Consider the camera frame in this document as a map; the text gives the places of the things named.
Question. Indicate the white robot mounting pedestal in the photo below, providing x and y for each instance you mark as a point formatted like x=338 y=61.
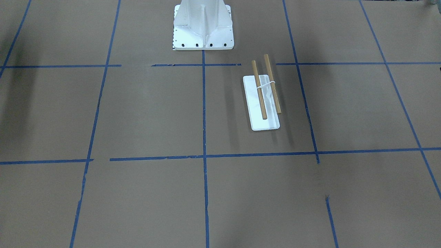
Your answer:
x=203 y=25

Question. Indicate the white towel rack base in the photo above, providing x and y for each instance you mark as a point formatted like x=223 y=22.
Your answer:
x=255 y=118

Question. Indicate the long wooden rack rod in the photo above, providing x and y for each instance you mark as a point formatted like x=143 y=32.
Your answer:
x=272 y=84

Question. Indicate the short wooden rack rod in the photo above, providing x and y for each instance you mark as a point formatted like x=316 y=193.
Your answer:
x=259 y=90

